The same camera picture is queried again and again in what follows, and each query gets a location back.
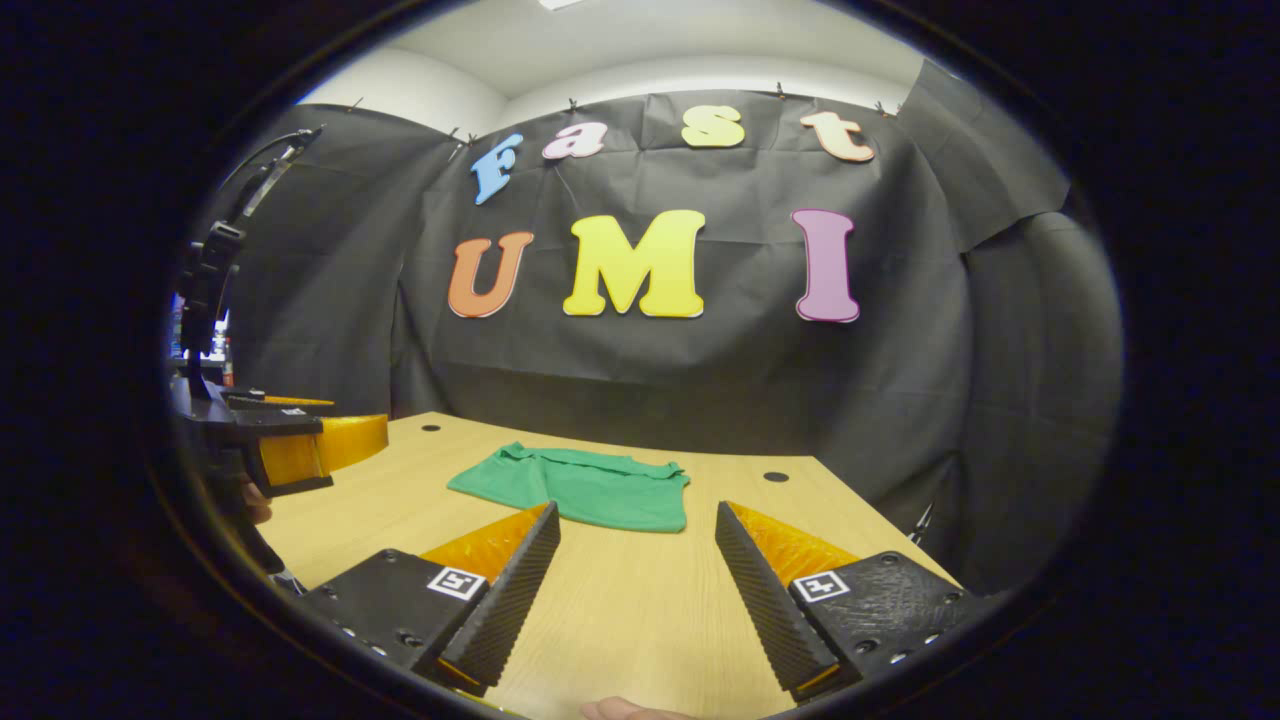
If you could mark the green T-shirt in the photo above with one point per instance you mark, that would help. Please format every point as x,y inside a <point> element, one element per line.
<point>590,490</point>

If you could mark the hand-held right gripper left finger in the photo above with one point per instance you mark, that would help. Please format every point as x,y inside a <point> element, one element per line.
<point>510,600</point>

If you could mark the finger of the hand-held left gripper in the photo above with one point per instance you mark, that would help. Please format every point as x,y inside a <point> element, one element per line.
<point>280,399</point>
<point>330,450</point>

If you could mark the small red bottle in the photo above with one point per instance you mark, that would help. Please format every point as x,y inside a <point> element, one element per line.
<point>228,368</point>

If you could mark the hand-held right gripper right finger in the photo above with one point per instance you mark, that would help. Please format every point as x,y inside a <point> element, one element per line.
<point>765,605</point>

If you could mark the black backdrop cloth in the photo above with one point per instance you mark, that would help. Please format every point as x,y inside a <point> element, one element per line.
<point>700,380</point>

